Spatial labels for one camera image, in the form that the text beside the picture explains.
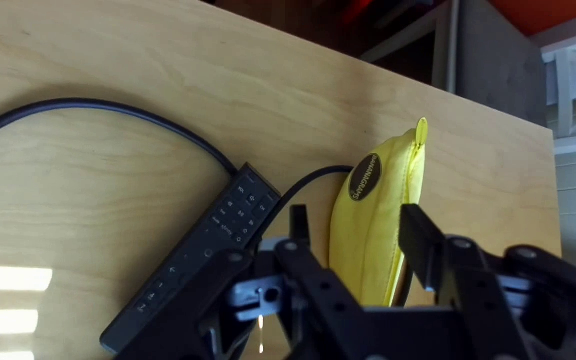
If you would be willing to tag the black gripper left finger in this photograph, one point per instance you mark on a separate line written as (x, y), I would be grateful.
(314, 287)

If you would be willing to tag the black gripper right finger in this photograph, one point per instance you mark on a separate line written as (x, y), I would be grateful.
(454, 280)

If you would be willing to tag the black remote control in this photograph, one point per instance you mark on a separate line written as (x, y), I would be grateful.
(215, 247)

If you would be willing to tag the yellow banana plush toy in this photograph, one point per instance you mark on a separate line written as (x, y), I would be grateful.
(374, 221)

